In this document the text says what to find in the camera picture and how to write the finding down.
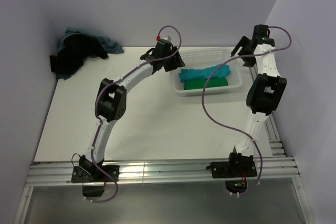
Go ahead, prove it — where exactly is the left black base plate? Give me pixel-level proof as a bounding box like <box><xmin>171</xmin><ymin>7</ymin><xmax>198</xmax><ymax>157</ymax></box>
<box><xmin>71</xmin><ymin>165</ymin><xmax>120</xmax><ymax>183</ymax></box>

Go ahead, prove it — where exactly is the teal t-shirt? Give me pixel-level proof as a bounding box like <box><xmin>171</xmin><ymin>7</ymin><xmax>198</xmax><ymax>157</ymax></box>
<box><xmin>178</xmin><ymin>65</ymin><xmax>231</xmax><ymax>82</ymax></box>

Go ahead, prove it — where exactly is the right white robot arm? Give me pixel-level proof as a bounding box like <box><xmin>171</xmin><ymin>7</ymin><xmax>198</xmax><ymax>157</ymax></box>
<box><xmin>227</xmin><ymin>25</ymin><xmax>287</xmax><ymax>177</ymax></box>

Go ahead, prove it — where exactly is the aluminium rail frame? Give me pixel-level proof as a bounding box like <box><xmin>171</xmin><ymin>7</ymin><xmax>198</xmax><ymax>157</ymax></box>
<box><xmin>26</xmin><ymin>66</ymin><xmax>300</xmax><ymax>185</ymax></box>

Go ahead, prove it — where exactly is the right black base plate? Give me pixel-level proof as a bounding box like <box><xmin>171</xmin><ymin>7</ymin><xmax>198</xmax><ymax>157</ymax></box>
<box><xmin>205</xmin><ymin>161</ymin><xmax>257</xmax><ymax>178</ymax></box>

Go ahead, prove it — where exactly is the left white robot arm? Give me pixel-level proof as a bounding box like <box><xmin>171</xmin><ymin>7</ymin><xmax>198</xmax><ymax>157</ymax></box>
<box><xmin>71</xmin><ymin>36</ymin><xmax>185</xmax><ymax>183</ymax></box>

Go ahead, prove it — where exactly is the rolled green t-shirt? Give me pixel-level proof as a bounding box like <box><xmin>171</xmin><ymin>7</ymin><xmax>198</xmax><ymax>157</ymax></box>
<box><xmin>183</xmin><ymin>78</ymin><xmax>228</xmax><ymax>90</ymax></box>

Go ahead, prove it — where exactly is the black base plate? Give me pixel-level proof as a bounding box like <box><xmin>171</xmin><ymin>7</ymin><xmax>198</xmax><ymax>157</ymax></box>
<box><xmin>71</xmin><ymin>165</ymin><xmax>120</xmax><ymax>183</ymax></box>
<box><xmin>205</xmin><ymin>161</ymin><xmax>257</xmax><ymax>178</ymax></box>

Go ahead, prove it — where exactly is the black t-shirt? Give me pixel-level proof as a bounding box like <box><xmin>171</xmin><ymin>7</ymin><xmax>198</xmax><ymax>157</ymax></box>
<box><xmin>49</xmin><ymin>34</ymin><xmax>108</xmax><ymax>80</ymax></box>

